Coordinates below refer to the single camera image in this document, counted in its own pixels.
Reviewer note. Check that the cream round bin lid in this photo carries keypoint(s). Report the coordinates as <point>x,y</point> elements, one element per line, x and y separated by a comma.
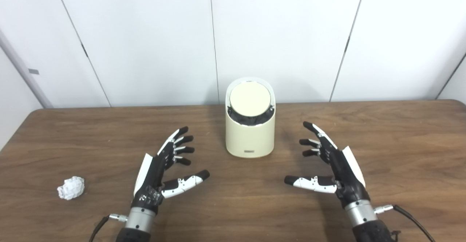
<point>250,99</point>

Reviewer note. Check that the cream-colored bin body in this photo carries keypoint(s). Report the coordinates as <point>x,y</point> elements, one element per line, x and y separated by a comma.
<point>249,138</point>

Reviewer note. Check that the grey wall corner post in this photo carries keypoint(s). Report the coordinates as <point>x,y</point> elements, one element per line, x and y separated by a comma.
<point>25,71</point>

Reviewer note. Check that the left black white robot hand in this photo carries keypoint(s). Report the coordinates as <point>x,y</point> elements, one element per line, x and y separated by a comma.
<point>153,173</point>

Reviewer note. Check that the white paper ball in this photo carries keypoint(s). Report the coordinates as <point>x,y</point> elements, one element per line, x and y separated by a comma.
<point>71,188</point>

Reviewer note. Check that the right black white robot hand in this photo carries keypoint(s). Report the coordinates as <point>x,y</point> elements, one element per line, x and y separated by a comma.
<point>346,173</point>

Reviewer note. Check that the black bin liner bag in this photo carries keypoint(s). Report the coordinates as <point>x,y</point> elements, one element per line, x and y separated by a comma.
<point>247,119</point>

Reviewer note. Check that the small grey wall tag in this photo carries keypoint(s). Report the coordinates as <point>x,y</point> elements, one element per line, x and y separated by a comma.
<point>33,71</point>

